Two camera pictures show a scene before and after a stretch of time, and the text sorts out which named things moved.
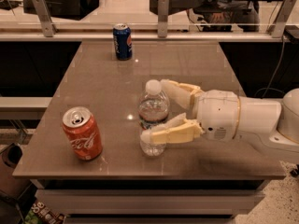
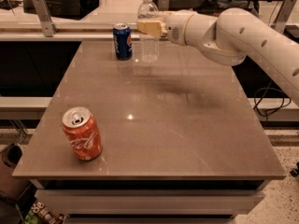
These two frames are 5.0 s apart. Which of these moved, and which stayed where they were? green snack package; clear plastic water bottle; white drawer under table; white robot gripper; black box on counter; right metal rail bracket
Moved: clear plastic water bottle; white robot gripper
Stayed: black box on counter; right metal rail bracket; green snack package; white drawer under table
